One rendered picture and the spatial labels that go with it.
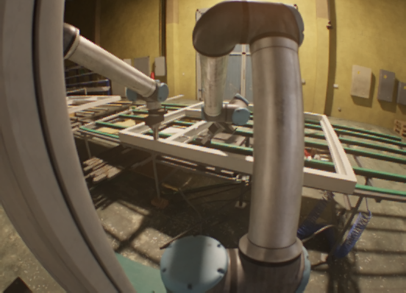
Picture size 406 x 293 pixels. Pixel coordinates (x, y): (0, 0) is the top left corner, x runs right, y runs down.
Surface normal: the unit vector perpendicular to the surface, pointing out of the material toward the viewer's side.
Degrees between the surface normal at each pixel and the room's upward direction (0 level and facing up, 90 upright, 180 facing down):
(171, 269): 5
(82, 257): 90
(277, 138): 69
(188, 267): 5
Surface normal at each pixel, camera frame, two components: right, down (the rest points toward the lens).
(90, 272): 0.96, 0.10
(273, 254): -0.20, -0.72
